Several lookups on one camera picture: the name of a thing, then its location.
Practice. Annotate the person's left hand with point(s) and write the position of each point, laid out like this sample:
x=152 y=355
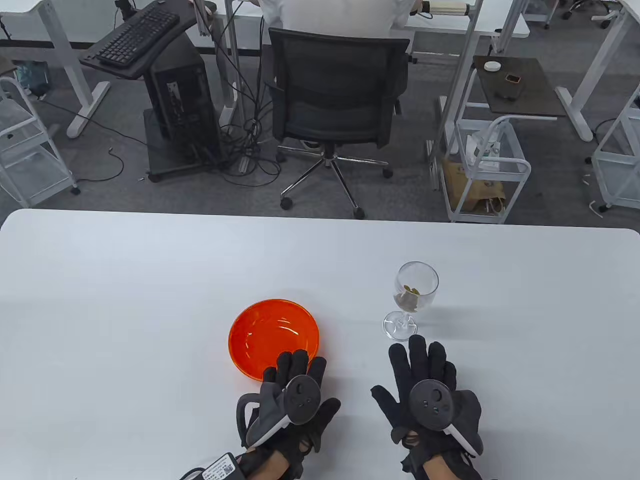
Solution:
x=295 y=362

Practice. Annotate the person's right hand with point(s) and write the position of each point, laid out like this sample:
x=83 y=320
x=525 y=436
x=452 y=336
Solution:
x=400 y=380

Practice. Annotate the orange bowl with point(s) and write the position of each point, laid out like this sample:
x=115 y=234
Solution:
x=265 y=335

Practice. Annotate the pile of raisins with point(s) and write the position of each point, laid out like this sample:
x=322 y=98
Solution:
x=407 y=299

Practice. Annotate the clear wine glass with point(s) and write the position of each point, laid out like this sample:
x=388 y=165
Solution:
x=417 y=280

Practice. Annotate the person's right forearm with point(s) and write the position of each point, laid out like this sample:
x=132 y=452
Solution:
x=442 y=472

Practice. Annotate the person's left forearm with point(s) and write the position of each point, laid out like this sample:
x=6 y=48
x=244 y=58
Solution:
x=267 y=467

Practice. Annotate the black white left hand controller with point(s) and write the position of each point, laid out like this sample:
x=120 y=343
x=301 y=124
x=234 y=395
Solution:
x=302 y=397

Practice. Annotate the black white hand controller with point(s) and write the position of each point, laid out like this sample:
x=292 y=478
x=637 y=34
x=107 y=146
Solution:
x=430 y=402
x=302 y=397

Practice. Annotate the black white right hand controller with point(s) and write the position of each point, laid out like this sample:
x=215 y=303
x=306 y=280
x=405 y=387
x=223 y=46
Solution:
x=430 y=402

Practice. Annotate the black box with white label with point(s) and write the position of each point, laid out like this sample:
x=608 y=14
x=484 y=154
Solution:
x=217 y=470

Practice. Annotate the brown paper bag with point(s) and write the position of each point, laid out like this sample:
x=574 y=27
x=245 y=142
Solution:
x=470 y=185

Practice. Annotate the white carton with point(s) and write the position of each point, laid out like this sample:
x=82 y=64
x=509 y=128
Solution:
x=477 y=147

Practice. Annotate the black mesh office chair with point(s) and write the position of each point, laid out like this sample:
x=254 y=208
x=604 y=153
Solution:
x=335 y=90

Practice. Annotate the black computer tower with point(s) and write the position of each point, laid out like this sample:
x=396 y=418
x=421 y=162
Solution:
x=185 y=95

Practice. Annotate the brown side table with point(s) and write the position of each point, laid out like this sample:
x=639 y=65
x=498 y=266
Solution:
x=530 y=90

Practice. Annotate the phone in orange case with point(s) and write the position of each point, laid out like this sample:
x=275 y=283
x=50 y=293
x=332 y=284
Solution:
x=512 y=78

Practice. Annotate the white round puck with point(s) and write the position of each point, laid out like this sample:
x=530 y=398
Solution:
x=492 y=66

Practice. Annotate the black keyboard stand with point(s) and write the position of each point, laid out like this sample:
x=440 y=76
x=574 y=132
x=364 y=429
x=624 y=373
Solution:
x=170 y=46

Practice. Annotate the black keyboard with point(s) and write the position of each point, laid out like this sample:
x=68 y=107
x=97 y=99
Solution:
x=135 y=35

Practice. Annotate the white desk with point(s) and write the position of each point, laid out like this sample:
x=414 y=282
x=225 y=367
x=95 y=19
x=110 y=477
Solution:
x=505 y=27
x=595 y=65
x=20 y=25

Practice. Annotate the beige roll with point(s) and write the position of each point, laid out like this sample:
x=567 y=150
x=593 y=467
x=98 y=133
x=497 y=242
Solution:
x=447 y=8

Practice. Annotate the teal plastic bag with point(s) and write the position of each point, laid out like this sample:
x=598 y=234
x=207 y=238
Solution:
x=32 y=75

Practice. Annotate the aluminium frame post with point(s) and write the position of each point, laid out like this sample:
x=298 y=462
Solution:
x=235 y=75
x=456 y=85

